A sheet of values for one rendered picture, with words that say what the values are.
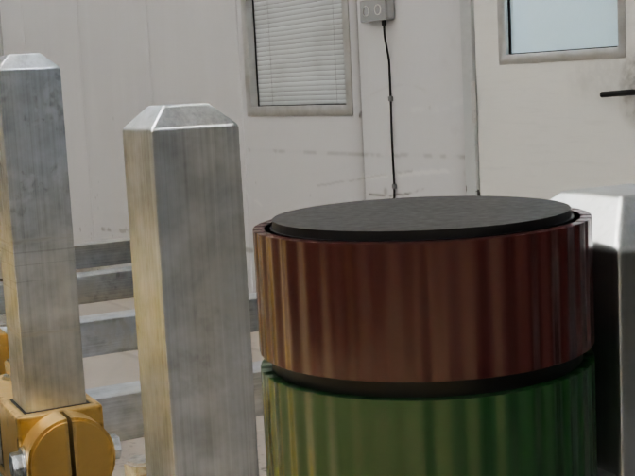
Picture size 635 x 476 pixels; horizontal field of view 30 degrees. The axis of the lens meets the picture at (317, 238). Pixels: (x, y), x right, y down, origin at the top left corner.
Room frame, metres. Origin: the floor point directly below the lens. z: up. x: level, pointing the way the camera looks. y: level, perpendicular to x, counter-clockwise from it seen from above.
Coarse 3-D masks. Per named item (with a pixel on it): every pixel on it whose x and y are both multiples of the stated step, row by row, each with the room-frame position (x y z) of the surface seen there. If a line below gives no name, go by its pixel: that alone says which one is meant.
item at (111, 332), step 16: (256, 304) 1.04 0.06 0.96; (80, 320) 0.98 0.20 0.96; (96, 320) 0.97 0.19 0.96; (112, 320) 0.98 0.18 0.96; (128, 320) 0.99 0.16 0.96; (256, 320) 1.04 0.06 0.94; (96, 336) 0.97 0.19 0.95; (112, 336) 0.98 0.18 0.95; (128, 336) 0.99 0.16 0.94; (96, 352) 0.97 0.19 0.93; (112, 352) 0.98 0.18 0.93
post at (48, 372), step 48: (0, 96) 0.66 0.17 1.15; (48, 96) 0.67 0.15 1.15; (0, 144) 0.66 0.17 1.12; (48, 144) 0.67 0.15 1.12; (0, 192) 0.67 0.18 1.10; (48, 192) 0.67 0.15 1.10; (0, 240) 0.68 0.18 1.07; (48, 240) 0.66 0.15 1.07; (48, 288) 0.66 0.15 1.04; (48, 336) 0.66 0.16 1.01; (48, 384) 0.66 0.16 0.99
